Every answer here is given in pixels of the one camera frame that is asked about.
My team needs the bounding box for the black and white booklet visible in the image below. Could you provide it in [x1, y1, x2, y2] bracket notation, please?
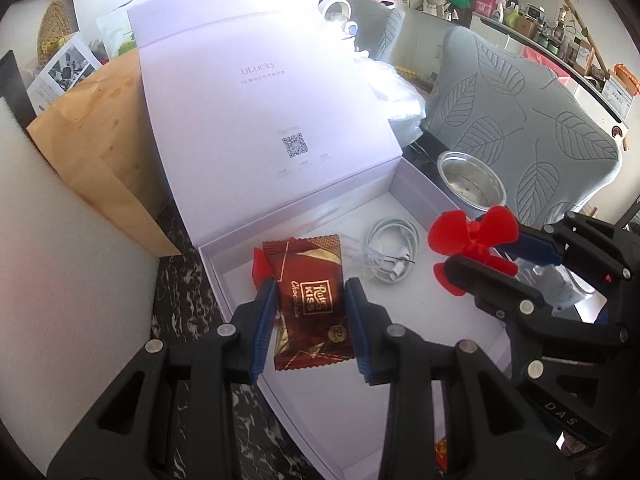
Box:
[27, 34, 102, 115]

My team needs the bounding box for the brown chocolate packet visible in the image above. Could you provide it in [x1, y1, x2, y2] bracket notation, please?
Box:
[262, 234, 355, 372]

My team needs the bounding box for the woven straw hat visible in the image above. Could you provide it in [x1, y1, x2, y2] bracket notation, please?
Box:
[37, 1, 74, 67]

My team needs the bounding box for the grey leaf pattern chair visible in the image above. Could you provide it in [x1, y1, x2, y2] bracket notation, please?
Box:
[423, 27, 623, 228]

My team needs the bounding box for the white coiled cable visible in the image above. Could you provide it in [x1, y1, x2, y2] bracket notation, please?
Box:
[360, 216, 420, 284]

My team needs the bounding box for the red gold snack bag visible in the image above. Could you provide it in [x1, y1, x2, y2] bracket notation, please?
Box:
[434, 438, 448, 474]

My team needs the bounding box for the red snack packet in box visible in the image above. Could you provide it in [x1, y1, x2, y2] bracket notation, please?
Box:
[252, 247, 274, 289]

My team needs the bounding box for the brown paper envelope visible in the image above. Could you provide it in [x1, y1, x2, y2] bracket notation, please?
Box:
[27, 49, 179, 257]

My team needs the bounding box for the white open gift box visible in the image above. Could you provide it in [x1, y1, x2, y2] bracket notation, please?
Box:
[128, 0, 510, 479]

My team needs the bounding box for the red plastic fan propeller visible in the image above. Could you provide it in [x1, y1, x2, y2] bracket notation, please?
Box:
[427, 205, 520, 276]

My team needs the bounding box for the white foam board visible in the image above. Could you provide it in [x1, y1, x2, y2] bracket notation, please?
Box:
[0, 105, 158, 471]

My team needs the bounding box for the white electric kettle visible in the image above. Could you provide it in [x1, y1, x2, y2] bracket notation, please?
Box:
[318, 0, 358, 40]

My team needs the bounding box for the glass mug with cartoon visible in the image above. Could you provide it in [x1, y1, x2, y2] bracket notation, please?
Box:
[515, 259, 598, 323]

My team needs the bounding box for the steel bowl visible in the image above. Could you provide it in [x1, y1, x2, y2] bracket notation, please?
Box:
[436, 151, 506, 219]

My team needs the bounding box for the white plastic bag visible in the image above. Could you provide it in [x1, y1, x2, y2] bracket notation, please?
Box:
[356, 52, 426, 148]

